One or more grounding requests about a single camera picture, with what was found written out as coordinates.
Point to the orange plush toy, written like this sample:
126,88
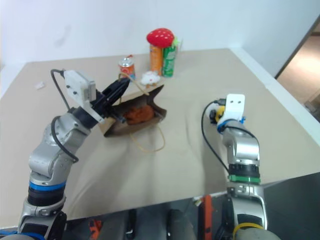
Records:
138,114

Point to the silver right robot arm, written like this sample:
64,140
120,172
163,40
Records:
243,150

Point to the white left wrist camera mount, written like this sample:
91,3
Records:
78,87

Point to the orange bracket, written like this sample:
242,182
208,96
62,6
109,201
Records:
95,228

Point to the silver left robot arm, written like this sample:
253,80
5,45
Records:
53,147

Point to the red strawberry plush toy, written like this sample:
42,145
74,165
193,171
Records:
160,37

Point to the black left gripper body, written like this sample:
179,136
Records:
102,104

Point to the yellow plush toy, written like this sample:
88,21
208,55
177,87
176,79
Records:
221,112

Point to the dark grey panel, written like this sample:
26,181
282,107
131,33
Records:
292,207

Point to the beige table cloth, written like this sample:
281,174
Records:
190,140

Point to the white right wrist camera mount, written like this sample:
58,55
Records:
234,106

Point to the tall green can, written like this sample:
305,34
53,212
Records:
169,62

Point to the small white scrap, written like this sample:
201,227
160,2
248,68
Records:
40,85

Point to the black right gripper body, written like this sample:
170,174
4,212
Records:
212,116

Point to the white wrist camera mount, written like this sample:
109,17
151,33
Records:
234,106
78,87

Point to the short orange soda can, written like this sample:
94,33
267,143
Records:
127,69

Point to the tall orange can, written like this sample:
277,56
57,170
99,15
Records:
156,59

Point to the brown paper bag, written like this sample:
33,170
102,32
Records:
147,122

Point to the orange post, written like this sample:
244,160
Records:
207,216

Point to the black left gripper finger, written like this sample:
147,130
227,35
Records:
116,86
119,94

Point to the white sheep plush toy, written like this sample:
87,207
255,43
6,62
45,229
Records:
150,78

